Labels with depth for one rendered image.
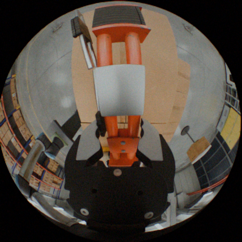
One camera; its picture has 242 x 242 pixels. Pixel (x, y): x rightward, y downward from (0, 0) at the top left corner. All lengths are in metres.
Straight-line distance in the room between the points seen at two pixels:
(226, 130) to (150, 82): 7.20
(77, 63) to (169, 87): 0.34
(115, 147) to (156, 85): 0.23
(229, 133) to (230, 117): 1.06
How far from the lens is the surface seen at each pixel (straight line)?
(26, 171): 0.75
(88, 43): 0.15
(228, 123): 7.21
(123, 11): 0.15
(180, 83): 0.90
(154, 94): 0.26
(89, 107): 0.28
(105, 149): 0.39
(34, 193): 0.71
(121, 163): 0.20
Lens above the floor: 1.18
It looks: 57 degrees down
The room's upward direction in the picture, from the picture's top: 177 degrees counter-clockwise
